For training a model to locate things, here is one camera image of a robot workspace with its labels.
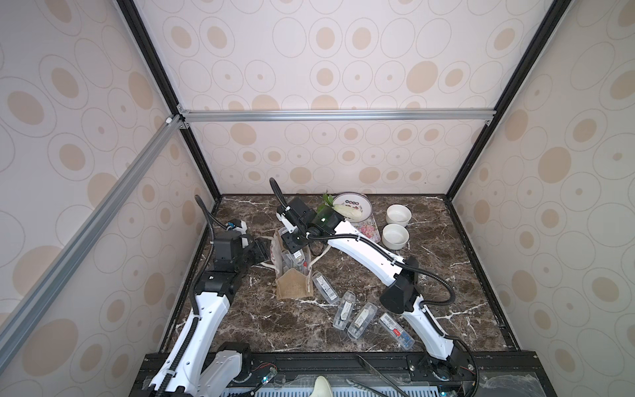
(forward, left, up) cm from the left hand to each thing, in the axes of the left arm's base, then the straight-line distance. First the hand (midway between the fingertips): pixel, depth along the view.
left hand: (270, 240), depth 78 cm
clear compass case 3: (-15, -24, -20) cm, 35 cm away
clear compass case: (-2, -9, -6) cm, 11 cm away
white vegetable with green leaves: (+27, -28, -18) cm, 43 cm away
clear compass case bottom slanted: (-18, -30, -19) cm, 40 cm away
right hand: (+4, -8, -4) cm, 10 cm away
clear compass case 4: (-22, -41, -20) cm, 50 cm away
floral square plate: (+21, -37, -21) cm, 47 cm away
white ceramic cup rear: (+29, -51, -21) cm, 63 cm away
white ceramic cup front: (+16, -47, -20) cm, 53 cm away
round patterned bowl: (+37, -33, -20) cm, 54 cm away
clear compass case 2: (-7, -18, -20) cm, 28 cm away
